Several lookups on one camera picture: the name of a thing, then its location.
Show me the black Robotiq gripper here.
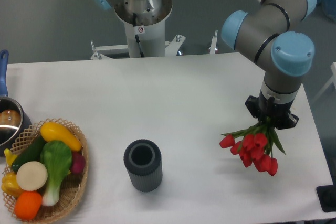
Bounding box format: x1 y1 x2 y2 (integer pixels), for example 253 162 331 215
245 95 299 130

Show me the red tulip bouquet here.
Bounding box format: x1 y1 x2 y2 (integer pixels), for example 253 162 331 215
219 117 286 176

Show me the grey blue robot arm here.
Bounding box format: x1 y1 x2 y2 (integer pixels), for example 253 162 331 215
94 0 317 130

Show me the dark grey ribbed vase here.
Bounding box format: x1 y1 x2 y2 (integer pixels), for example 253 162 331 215
123 139 163 193

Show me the black device at edge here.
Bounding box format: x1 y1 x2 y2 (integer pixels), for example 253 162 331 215
316 185 335 212

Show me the purple red radish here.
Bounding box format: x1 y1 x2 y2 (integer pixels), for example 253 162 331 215
69 152 86 174

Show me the green bok choy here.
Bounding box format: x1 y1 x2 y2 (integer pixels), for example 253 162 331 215
40 140 72 207

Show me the yellow squash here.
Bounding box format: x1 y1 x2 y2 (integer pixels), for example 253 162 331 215
40 122 82 152

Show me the woven wicker basket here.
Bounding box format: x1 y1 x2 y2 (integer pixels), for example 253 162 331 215
1 119 89 223

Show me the dark green cucumber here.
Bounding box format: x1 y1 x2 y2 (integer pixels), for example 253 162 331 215
11 135 47 173

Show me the round white radish slice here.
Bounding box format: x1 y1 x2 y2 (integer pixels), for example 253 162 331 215
16 161 48 191

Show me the orange fruit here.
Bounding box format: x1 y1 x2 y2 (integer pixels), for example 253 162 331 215
14 191 42 221

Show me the yellow banana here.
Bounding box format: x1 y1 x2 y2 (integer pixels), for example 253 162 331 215
4 148 18 167

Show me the yellow bell pepper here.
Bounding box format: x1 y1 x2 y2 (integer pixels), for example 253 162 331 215
1 172 24 198

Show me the white metal frame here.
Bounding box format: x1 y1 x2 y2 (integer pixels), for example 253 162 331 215
312 62 336 103

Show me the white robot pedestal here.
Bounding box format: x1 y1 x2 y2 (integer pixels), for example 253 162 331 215
90 0 220 61

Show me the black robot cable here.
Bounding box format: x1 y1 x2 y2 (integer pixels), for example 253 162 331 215
132 13 145 58

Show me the blue handled saucepan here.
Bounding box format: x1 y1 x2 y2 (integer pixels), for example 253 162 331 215
1 49 31 157

